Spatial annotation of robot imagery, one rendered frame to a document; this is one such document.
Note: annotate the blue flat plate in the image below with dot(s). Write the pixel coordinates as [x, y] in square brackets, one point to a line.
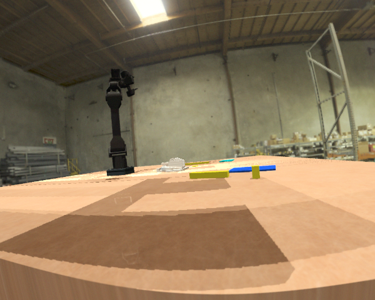
[249, 169]

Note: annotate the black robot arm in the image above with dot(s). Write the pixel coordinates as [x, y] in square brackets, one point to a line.
[117, 145]

